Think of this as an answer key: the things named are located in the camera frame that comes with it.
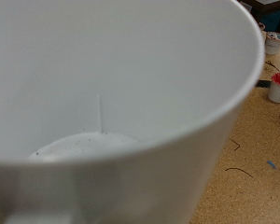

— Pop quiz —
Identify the short black tape piece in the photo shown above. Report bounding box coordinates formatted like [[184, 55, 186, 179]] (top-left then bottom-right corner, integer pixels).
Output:
[[256, 79, 273, 89]]

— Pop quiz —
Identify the white mug green-marked handle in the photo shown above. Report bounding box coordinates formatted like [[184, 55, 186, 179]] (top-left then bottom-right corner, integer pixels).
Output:
[[0, 0, 266, 224]]

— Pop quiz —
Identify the white coffee pod blue lid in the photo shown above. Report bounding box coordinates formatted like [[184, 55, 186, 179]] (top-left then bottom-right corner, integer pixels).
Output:
[[264, 31, 280, 56]]

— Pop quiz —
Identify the white coffee pod red lid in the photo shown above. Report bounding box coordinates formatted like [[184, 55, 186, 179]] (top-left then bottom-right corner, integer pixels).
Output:
[[267, 72, 280, 104]]

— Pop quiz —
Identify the dark wooden table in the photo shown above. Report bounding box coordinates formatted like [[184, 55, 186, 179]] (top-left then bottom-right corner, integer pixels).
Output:
[[237, 0, 280, 41]]

